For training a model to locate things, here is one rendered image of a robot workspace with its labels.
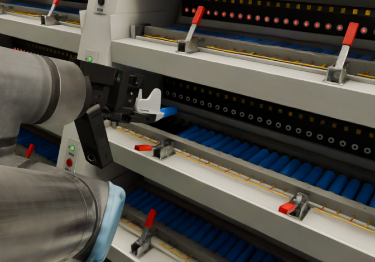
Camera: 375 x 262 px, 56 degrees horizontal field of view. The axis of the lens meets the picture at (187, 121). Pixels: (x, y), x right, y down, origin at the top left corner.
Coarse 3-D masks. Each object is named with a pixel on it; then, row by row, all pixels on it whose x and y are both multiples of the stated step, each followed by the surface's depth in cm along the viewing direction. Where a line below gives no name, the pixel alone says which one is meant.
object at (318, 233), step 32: (256, 128) 72; (128, 160) 70; (192, 160) 66; (352, 160) 62; (192, 192) 62; (224, 192) 57; (256, 192) 57; (256, 224) 55; (288, 224) 51; (320, 224) 50; (320, 256) 50; (352, 256) 47
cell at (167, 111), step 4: (164, 108) 69; (168, 108) 69; (172, 108) 70; (176, 108) 71; (164, 112) 68; (168, 112) 69; (172, 112) 70; (176, 112) 71; (164, 116) 68; (168, 116) 69
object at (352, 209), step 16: (128, 128) 76; (144, 128) 73; (176, 144) 68; (192, 144) 67; (208, 160) 65; (224, 160) 62; (240, 160) 62; (256, 176) 59; (272, 176) 57; (288, 192) 56; (320, 192) 54; (336, 208) 52; (352, 208) 51; (368, 208) 50; (352, 224) 49; (368, 224) 49
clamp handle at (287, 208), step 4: (296, 196) 52; (300, 196) 51; (296, 200) 52; (300, 200) 51; (284, 204) 48; (288, 204) 48; (292, 204) 49; (296, 204) 50; (300, 204) 51; (280, 208) 46; (284, 208) 46; (288, 208) 46; (292, 208) 47; (284, 212) 46; (288, 212) 46
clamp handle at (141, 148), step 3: (162, 144) 66; (135, 147) 61; (138, 147) 60; (141, 147) 60; (144, 147) 61; (147, 147) 62; (150, 147) 62; (153, 147) 64; (156, 147) 64; (159, 147) 65; (162, 147) 66; (138, 150) 60; (141, 150) 61; (144, 150) 61; (147, 150) 62; (150, 150) 63
